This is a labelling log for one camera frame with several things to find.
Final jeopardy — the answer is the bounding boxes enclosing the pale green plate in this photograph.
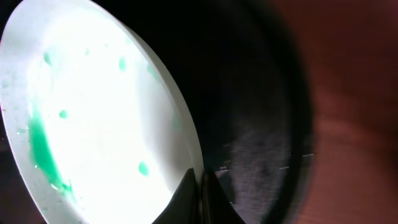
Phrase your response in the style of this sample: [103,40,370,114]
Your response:
[1,0,203,223]

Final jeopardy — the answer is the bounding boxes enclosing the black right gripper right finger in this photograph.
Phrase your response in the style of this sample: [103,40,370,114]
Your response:
[201,170,245,224]

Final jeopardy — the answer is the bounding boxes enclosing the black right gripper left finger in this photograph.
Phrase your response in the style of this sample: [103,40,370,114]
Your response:
[152,168,199,224]

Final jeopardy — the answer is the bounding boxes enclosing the round black serving tray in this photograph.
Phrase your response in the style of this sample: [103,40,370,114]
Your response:
[0,0,315,224]

